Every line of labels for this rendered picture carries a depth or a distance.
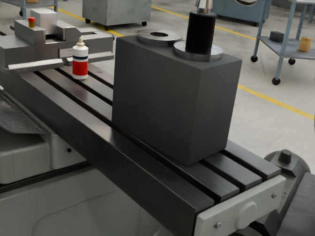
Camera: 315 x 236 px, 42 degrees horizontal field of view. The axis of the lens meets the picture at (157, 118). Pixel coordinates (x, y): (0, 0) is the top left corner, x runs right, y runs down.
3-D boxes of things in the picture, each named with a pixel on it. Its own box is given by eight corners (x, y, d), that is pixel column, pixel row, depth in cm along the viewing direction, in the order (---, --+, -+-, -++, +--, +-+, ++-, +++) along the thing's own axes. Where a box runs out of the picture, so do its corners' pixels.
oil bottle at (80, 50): (82, 74, 115) (83, 34, 110) (90, 78, 112) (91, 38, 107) (69, 76, 112) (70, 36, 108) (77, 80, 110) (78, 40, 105)
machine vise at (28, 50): (89, 46, 140) (90, 14, 135) (115, 59, 130) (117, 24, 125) (-15, 59, 118) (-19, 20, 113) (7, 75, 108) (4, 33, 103)
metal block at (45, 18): (47, 28, 122) (47, 8, 120) (57, 33, 118) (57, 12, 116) (30, 30, 119) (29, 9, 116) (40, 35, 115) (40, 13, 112)
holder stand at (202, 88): (151, 110, 97) (159, 25, 88) (226, 148, 83) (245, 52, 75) (110, 122, 89) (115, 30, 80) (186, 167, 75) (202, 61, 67)
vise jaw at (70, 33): (59, 29, 129) (59, 17, 127) (81, 39, 120) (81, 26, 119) (42, 31, 125) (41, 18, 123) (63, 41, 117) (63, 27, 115)
